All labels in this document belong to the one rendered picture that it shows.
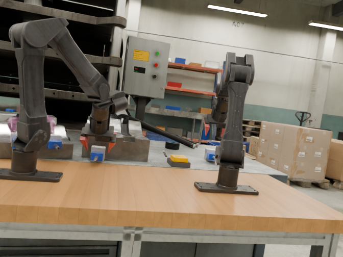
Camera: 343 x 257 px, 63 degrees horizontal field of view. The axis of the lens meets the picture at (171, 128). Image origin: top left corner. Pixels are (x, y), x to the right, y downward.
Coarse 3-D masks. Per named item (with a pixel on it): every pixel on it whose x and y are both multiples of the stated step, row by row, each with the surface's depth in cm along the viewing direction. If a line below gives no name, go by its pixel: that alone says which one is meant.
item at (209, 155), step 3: (207, 150) 133; (210, 150) 134; (213, 150) 134; (207, 153) 133; (210, 153) 130; (213, 153) 131; (204, 156) 137; (207, 156) 132; (210, 156) 130; (213, 156) 129; (204, 159) 136; (207, 159) 134; (210, 159) 130; (213, 159) 130
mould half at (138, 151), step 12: (120, 132) 131; (132, 132) 134; (96, 144) 109; (108, 144) 110; (120, 144) 111; (132, 144) 112; (144, 144) 114; (84, 156) 108; (108, 156) 111; (120, 156) 112; (132, 156) 113; (144, 156) 114
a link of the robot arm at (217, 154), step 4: (216, 148) 90; (220, 148) 89; (216, 152) 89; (216, 156) 91; (216, 160) 90; (220, 164) 87; (224, 164) 87; (228, 164) 87; (232, 164) 87; (236, 164) 88; (240, 164) 89
